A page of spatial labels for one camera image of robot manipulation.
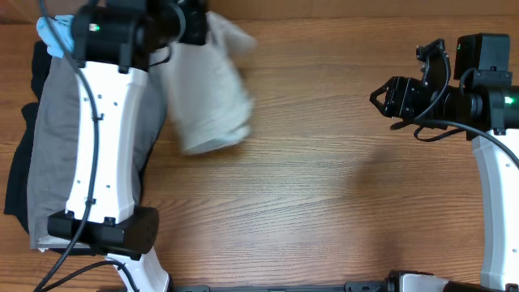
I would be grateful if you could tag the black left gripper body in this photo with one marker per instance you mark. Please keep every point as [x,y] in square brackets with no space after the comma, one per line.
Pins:
[195,27]

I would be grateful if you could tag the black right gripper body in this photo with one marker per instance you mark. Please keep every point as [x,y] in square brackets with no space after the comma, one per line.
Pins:
[409,100]

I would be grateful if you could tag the beige khaki shorts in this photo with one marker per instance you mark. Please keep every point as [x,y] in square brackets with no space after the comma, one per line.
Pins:
[209,104]

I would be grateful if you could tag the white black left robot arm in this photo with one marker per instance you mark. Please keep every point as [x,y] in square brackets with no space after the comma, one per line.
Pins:
[111,58]

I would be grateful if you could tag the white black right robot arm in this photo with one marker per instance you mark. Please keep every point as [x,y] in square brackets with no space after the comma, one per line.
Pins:
[475,95]

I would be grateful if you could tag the grey shorts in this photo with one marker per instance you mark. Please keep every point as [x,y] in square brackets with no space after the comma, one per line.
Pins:
[54,148]

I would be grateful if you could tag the black garment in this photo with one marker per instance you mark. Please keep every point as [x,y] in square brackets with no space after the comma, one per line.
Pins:
[16,202]

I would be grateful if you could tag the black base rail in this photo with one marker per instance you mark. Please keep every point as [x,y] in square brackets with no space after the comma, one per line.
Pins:
[352,286]

